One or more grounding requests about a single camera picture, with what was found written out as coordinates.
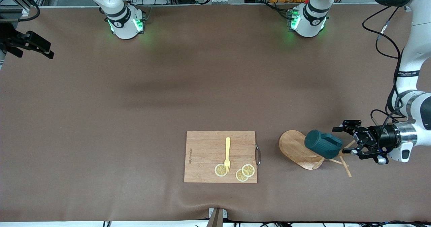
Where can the wooden mug tree rack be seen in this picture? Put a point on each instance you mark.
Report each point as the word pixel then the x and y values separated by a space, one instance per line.
pixel 293 148

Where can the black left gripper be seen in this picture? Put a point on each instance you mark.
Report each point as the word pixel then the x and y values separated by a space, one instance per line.
pixel 384 137

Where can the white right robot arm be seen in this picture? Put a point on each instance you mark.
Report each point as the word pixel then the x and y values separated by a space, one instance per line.
pixel 124 25

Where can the metal table clamp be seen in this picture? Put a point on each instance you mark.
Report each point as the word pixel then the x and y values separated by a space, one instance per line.
pixel 225 213

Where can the brown table cover mat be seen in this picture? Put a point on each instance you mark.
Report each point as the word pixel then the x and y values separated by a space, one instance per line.
pixel 168 85

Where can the lemon slice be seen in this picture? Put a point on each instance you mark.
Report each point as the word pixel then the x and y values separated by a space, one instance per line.
pixel 249 169
pixel 240 176
pixel 219 170

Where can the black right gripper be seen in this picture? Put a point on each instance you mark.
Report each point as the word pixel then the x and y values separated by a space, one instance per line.
pixel 17 39

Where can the yellow plastic fork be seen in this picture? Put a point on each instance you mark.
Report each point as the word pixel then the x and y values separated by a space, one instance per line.
pixel 228 146

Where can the brown camera stand pole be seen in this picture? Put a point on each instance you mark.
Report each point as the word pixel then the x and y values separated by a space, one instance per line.
pixel 215 220

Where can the teal mug yellow inside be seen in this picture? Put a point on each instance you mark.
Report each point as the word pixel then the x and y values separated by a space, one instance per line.
pixel 318 142

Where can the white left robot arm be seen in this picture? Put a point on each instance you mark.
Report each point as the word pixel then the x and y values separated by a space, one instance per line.
pixel 409 62

